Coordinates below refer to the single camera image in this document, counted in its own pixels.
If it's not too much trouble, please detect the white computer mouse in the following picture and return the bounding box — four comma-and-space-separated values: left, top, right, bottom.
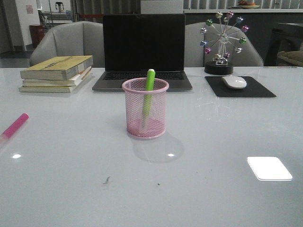
222, 75, 247, 89

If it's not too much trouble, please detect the olive cushion seat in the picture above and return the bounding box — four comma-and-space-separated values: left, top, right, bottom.
277, 50, 303, 67

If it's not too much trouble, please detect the grey laptop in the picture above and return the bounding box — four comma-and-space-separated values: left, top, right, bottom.
92, 14, 192, 92

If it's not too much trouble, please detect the right grey chair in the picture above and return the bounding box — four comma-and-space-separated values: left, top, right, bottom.
184, 22, 263, 67

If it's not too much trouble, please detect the grey chair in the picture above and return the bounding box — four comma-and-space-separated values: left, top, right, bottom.
184, 22, 263, 67
29, 21, 105, 68

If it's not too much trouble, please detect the top yellow book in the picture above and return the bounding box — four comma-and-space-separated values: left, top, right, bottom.
20, 55, 93, 80

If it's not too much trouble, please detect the middle white book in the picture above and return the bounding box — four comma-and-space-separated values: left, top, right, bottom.
23, 66, 92, 87

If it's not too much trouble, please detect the pink mesh pen holder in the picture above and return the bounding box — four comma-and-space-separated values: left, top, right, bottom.
122, 78, 169, 139

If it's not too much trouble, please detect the pink highlighter pen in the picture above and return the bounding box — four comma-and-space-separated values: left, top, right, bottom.
0, 113, 29, 148

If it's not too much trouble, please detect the green highlighter pen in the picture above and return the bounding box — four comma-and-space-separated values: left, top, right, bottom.
141, 69, 155, 130

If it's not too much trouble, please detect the red bin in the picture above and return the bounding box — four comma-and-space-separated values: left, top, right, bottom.
29, 25, 45, 48

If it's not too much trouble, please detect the yellow book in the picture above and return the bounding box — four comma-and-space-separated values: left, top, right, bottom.
20, 55, 93, 80
19, 73, 91, 93

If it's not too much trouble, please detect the bottom yellow book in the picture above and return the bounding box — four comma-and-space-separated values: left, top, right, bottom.
19, 73, 91, 93

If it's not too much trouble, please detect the fruit plate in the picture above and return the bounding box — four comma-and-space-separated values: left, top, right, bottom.
238, 0, 259, 9

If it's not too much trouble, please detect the black mouse pad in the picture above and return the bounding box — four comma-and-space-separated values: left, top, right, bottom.
205, 75, 276, 97

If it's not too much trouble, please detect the ferris wheel desk toy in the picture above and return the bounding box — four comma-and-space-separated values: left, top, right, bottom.
200, 11, 247, 75

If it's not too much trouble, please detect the left grey chair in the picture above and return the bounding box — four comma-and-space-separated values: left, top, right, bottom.
29, 21, 105, 68

